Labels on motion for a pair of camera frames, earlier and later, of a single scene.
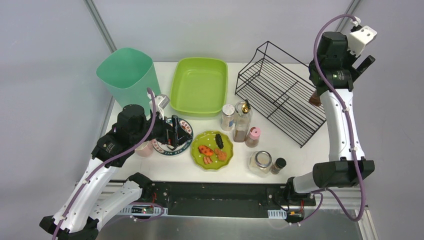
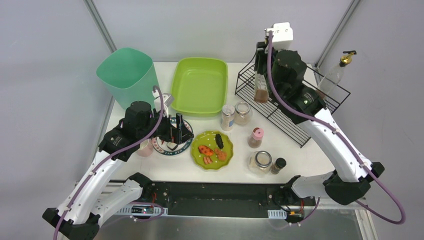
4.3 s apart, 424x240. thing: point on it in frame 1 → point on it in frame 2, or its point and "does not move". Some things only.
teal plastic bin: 128,73 does not move
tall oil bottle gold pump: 242,121 → 261,88
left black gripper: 169,133 does not move
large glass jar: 260,162 does not move
